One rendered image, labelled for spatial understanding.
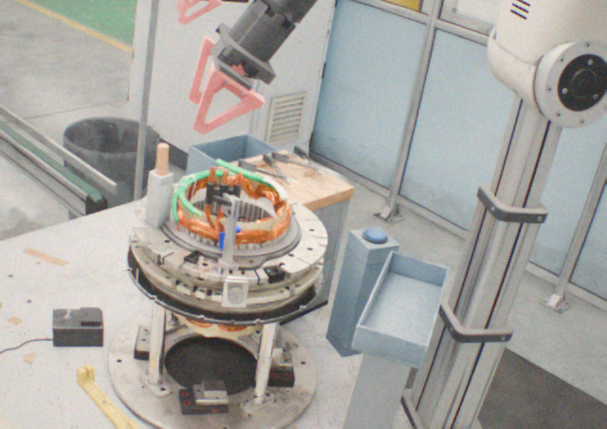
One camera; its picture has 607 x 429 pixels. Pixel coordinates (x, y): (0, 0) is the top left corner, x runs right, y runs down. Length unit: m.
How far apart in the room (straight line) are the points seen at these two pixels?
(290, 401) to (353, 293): 0.24
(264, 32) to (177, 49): 3.06
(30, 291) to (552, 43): 1.11
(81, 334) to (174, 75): 2.64
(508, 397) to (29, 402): 1.93
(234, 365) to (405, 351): 0.43
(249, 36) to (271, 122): 2.81
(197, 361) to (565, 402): 1.80
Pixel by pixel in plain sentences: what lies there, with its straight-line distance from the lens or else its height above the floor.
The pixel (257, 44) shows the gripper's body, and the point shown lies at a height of 1.47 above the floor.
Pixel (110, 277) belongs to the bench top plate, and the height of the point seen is 0.78.
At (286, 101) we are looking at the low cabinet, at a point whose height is 0.52.
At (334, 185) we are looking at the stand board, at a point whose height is 1.07.
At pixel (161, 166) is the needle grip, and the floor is 1.20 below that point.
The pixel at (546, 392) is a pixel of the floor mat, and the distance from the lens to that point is 2.91.
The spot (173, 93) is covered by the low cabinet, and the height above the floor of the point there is 0.39.
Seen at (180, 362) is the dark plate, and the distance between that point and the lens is 1.39.
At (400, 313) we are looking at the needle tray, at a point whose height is 1.02.
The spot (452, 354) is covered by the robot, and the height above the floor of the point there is 0.86.
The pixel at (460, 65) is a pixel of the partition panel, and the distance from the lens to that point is 3.47.
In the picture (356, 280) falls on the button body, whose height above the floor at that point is 0.96.
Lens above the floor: 1.67
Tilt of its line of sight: 26 degrees down
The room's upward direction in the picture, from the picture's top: 10 degrees clockwise
